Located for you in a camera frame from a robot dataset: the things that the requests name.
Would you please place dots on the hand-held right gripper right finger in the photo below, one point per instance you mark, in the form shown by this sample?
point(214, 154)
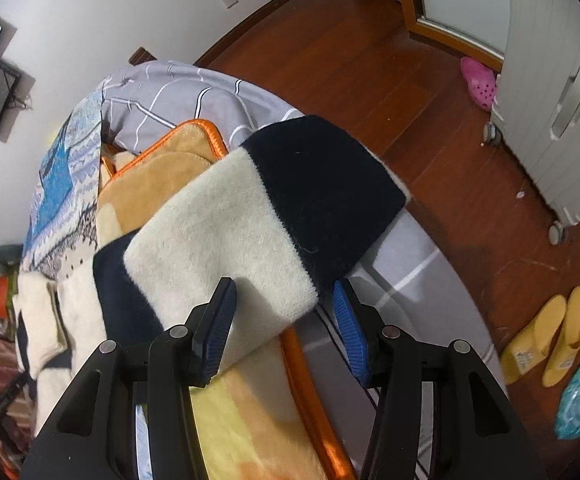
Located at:
point(347, 325)

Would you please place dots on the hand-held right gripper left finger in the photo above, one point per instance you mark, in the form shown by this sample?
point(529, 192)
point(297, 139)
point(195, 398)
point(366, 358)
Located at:
point(220, 330)

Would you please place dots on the navy and cream knit sweater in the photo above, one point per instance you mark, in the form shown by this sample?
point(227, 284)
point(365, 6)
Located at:
point(230, 230)

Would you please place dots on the orange plush blanket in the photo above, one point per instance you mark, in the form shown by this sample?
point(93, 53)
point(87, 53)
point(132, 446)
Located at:
point(135, 195)

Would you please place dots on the yellow slipper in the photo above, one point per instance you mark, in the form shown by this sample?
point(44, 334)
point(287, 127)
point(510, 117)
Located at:
point(532, 340)
point(567, 340)

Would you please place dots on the blue patterned quilt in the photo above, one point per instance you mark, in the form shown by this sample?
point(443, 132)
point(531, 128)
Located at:
point(55, 200)

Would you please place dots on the grey cushion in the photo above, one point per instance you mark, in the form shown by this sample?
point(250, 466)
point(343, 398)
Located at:
point(2, 254)

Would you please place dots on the grey striped bed sheet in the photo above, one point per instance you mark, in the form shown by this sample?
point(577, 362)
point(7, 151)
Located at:
point(170, 90)

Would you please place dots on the white ribbed suitcase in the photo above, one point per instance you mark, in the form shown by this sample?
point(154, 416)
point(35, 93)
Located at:
point(544, 135)

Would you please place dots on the pink clog slipper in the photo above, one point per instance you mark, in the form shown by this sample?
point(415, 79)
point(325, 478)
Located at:
point(479, 82)

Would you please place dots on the dark wooden bed corner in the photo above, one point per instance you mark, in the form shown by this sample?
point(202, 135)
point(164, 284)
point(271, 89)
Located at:
point(140, 56)

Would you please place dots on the wooden framed door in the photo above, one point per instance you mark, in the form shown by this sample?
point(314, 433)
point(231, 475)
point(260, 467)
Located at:
point(409, 10)

